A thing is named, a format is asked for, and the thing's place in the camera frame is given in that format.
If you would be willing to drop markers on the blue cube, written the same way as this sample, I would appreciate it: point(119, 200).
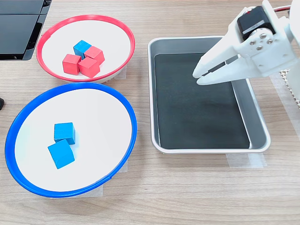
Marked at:
point(63, 131)
point(61, 154)
point(80, 46)

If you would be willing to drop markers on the steel tray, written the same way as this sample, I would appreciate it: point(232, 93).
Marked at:
point(257, 122)

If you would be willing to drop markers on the black tray mat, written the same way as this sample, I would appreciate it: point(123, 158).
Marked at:
point(199, 117)

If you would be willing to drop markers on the clear tape strip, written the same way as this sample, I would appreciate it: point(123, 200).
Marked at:
point(93, 191)
point(120, 72)
point(246, 160)

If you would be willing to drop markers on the red-rimmed white plate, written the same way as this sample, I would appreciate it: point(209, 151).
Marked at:
point(105, 35)

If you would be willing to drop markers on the red cube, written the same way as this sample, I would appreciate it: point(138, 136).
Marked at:
point(71, 64)
point(95, 53)
point(89, 68)

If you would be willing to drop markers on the blue-rimmed white plate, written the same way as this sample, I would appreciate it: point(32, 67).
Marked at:
point(98, 117)

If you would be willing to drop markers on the black device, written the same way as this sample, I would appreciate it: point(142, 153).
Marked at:
point(16, 30)

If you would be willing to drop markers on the small black object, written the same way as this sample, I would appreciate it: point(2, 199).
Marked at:
point(1, 104)

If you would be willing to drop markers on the pale perforated base plate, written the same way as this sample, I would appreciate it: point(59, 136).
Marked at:
point(284, 76)

